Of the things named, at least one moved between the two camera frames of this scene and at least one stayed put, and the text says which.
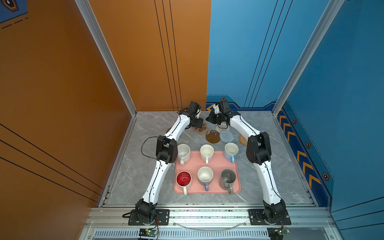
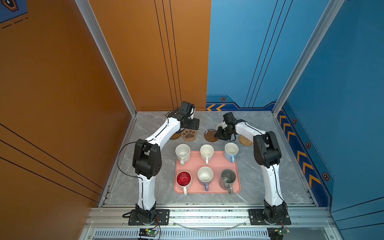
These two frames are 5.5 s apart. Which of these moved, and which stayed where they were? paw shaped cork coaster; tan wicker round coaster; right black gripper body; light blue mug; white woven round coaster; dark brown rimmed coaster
Moved: right black gripper body; paw shaped cork coaster
Stayed: white woven round coaster; dark brown rimmed coaster; tan wicker round coaster; light blue mug
